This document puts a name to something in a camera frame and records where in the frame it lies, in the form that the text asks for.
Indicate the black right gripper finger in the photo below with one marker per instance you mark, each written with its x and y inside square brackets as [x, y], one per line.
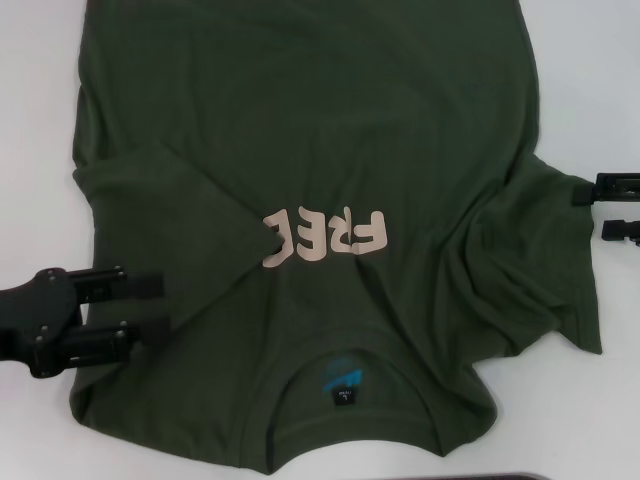
[615, 187]
[622, 230]

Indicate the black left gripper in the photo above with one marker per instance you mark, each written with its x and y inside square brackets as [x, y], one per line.
[30, 315]

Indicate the dark green FREE! t-shirt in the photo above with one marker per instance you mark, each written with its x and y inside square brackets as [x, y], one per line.
[325, 125]

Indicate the dark robot torso edge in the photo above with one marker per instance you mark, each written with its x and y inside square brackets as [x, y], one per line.
[410, 477]

